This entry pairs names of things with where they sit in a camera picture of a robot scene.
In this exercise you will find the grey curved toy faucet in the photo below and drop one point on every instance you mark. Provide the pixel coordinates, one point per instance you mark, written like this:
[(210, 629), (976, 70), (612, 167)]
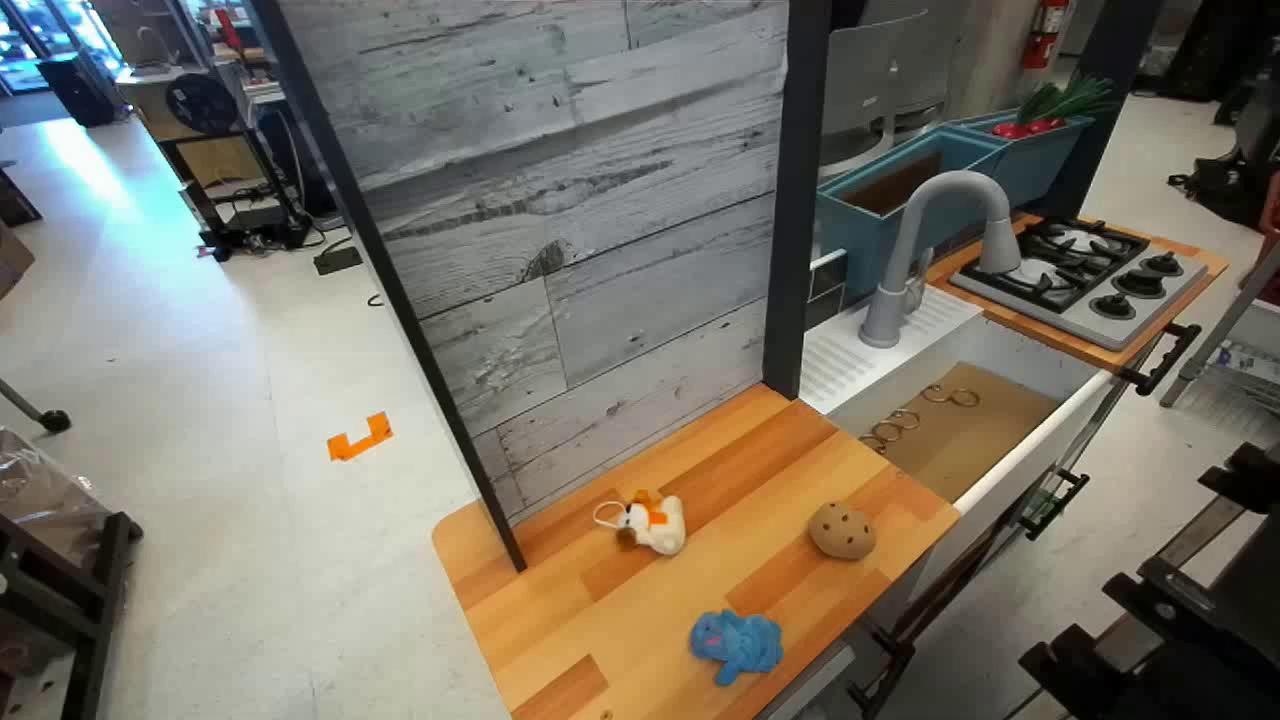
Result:
[(920, 210)]

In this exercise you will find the grey wood backdrop panel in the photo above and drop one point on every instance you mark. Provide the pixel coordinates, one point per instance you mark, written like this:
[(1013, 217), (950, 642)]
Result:
[(572, 227)]

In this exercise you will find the white and orange plush toy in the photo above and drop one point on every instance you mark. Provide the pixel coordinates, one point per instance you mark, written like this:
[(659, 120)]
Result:
[(659, 520)]

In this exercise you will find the wooden kitchen counter top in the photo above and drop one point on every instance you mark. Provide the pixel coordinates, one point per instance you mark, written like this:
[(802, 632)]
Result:
[(692, 561)]

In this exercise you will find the brown cookie plush toy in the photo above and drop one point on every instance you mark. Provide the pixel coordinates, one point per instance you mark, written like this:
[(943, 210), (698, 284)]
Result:
[(842, 528)]

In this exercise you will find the large blue plastic bin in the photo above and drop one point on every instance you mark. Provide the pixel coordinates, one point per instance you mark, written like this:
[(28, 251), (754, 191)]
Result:
[(861, 212)]

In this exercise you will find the blue plush toy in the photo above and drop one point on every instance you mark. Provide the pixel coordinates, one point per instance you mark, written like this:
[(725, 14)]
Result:
[(732, 647)]

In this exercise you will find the brown cardboard sink liner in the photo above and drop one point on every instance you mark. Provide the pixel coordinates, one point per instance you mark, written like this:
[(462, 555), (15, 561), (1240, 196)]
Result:
[(962, 427)]

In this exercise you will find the grey computer monitor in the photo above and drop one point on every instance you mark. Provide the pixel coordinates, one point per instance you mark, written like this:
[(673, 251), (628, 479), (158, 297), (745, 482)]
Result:
[(872, 65)]

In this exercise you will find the wooden stove base board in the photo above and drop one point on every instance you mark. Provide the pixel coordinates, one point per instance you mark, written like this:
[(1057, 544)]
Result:
[(1067, 340)]

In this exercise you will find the grey toy stove top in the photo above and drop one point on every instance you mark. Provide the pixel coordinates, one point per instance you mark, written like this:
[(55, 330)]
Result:
[(1082, 283)]

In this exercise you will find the blue bin with toy vegetables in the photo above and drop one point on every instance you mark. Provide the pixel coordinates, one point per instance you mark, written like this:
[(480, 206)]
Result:
[(1055, 162)]

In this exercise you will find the green toy vegetables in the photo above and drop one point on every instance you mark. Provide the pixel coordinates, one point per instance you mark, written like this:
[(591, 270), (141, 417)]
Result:
[(1072, 102)]

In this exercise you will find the metal shelf cart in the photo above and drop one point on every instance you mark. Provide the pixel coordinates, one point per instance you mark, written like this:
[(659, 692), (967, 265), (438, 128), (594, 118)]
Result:
[(200, 107)]

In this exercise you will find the red fire extinguisher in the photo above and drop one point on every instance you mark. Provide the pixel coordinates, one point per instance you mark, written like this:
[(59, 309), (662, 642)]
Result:
[(1042, 35)]

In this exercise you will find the black vertical frame post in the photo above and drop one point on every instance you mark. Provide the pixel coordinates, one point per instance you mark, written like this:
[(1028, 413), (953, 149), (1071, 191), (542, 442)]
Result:
[(799, 200)]

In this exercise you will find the black slanted frame bar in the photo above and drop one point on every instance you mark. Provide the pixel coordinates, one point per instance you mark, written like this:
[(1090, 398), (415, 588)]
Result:
[(387, 265)]

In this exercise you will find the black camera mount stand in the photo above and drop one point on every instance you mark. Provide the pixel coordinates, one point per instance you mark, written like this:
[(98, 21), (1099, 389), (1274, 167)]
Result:
[(1187, 624)]

